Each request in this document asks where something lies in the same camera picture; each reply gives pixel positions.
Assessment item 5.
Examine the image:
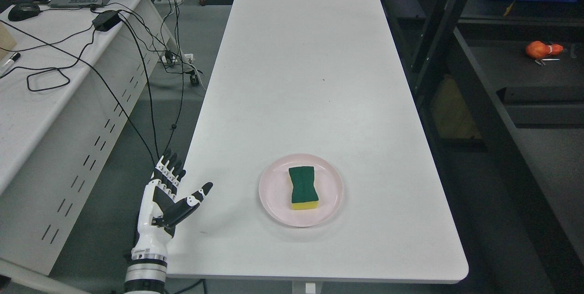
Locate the orange toy object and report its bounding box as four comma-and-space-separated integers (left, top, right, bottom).
524, 41, 564, 60

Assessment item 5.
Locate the black computer mouse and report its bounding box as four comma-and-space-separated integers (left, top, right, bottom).
7, 3, 41, 21

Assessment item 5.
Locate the pink round plate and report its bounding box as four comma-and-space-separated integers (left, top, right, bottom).
259, 154, 344, 227

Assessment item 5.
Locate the white work table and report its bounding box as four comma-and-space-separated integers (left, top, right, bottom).
167, 0, 469, 284

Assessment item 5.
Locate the black cable on desk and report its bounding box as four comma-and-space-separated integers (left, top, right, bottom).
0, 19, 96, 92

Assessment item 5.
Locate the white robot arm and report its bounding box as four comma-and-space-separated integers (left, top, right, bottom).
124, 258, 167, 294

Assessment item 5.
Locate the white side desk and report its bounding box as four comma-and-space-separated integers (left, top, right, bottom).
0, 0, 174, 275

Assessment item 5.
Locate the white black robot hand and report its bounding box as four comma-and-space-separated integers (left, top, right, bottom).
131, 149, 214, 261

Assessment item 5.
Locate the black marker pen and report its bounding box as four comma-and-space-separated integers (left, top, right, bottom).
0, 52, 21, 71

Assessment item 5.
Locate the green yellow sponge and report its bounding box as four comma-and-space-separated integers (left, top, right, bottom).
288, 166, 319, 210

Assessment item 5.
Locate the white power strip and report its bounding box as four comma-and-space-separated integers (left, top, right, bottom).
158, 53, 195, 67

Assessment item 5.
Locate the dark metal shelf rack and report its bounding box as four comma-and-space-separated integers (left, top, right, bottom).
384, 0, 583, 294

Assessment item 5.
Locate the black power adapter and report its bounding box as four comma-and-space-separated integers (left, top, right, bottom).
92, 10, 121, 32

